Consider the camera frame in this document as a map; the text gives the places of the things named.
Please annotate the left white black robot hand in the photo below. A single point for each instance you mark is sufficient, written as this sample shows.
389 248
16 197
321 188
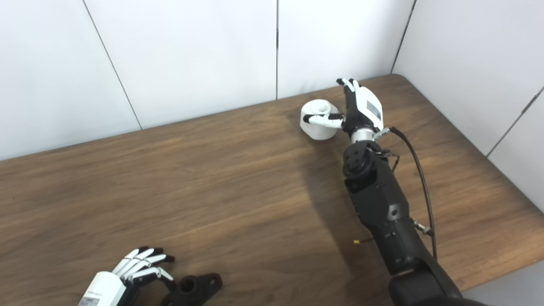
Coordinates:
106 287

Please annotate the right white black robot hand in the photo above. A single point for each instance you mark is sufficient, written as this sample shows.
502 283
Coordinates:
365 108

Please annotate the round white plastic piece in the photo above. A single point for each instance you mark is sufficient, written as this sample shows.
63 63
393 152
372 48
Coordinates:
318 131

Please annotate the black plastic holder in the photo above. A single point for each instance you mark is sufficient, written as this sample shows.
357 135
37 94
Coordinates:
195 289

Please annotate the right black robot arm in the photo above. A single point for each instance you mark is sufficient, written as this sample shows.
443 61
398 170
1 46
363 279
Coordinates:
382 204

